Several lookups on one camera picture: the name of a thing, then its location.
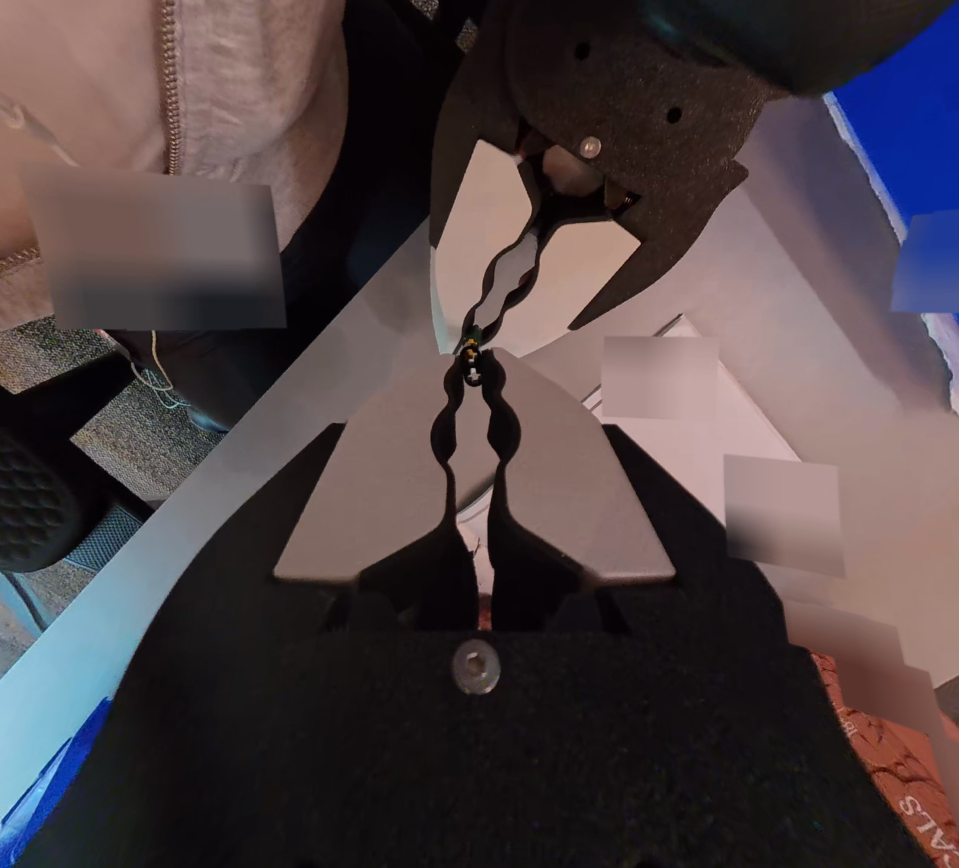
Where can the white paper sheet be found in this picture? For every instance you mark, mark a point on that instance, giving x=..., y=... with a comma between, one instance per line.
x=674, y=433

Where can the blue board with white edge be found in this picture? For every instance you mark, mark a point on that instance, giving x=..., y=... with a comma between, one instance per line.
x=906, y=134

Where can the grey desk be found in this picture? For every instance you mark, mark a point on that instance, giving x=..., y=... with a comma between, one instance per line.
x=809, y=269

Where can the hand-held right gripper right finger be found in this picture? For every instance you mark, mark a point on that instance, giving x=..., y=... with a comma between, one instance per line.
x=577, y=493

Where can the orange patterned box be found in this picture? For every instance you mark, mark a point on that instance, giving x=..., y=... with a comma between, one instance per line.
x=891, y=793

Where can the small black yellow part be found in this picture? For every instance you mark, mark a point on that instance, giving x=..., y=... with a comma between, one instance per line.
x=472, y=358

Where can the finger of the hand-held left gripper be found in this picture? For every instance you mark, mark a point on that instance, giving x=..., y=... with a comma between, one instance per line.
x=479, y=216
x=584, y=261

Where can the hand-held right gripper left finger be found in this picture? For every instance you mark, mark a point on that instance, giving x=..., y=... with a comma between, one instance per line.
x=374, y=478

